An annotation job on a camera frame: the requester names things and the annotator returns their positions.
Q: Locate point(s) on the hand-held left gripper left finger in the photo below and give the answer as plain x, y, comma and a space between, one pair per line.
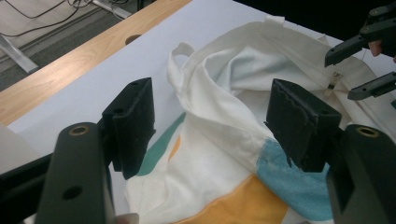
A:
134, 124

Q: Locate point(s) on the white patterned shorts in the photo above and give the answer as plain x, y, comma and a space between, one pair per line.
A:
224, 124

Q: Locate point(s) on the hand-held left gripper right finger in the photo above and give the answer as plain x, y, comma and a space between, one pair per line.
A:
299, 124

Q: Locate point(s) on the white table cover sheet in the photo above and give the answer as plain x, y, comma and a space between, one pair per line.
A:
140, 56

